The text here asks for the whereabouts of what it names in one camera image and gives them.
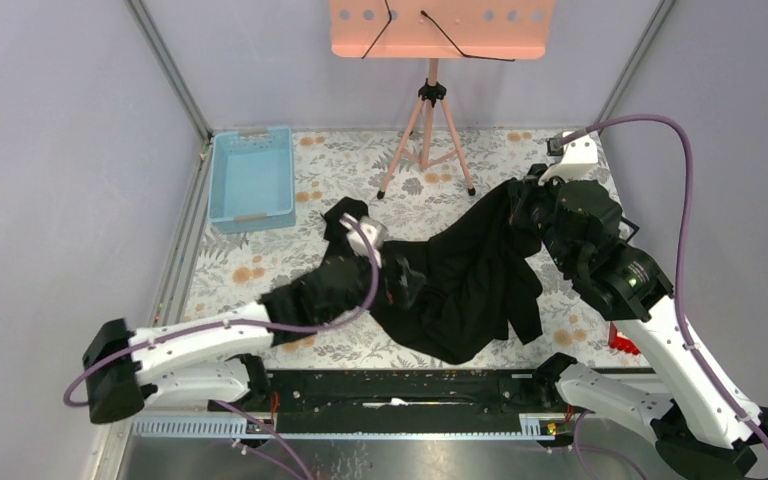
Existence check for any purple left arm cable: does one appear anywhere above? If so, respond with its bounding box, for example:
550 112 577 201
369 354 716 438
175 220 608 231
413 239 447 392
62 217 383 409

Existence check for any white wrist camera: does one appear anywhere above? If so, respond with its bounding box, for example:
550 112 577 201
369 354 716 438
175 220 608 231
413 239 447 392
340 213 387 266
538 129 598 185

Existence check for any floral table mat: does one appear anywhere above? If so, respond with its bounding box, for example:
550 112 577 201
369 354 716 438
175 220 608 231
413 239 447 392
176 129 649 370

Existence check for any black shirt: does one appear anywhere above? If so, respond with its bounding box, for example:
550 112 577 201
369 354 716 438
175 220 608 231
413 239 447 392
320 177 561 366

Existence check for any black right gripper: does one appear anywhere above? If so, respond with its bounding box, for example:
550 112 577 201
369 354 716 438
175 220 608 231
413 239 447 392
507 163 578 273

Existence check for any black brooch display tray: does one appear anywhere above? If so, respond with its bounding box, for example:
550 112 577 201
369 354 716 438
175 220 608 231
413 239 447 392
618 216 640 242

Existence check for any aluminium frame rail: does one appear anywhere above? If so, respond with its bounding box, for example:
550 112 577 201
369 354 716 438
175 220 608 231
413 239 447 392
125 0 216 140

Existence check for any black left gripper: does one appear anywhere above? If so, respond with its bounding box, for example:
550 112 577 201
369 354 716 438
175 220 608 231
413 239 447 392
322 235 425 325

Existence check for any light blue plastic basket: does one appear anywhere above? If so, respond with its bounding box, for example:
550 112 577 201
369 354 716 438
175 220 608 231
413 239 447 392
207 126 296 235

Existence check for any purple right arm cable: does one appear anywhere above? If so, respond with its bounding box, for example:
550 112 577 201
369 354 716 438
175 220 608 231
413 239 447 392
559 113 768 480

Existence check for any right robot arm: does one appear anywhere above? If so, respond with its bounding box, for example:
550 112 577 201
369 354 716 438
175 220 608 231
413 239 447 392
508 164 768 479

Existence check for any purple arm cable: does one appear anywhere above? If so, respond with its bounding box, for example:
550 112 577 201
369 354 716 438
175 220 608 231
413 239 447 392
559 113 768 480
62 217 383 409

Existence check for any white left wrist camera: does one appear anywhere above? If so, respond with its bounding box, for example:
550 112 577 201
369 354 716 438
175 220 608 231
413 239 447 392
340 213 387 266

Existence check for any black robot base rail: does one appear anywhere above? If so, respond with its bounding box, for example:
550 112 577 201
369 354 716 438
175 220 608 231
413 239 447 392
208 367 673 439

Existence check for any red white grid box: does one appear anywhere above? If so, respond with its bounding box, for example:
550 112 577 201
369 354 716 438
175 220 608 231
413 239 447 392
608 322 640 356

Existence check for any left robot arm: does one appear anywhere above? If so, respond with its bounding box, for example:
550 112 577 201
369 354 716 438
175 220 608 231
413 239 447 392
79 255 426 425

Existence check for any pink music stand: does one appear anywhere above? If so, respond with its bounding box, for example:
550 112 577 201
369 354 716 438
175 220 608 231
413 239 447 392
328 0 556 199

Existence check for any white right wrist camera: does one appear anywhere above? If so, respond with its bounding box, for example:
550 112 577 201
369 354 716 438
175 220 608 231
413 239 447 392
538 129 598 185

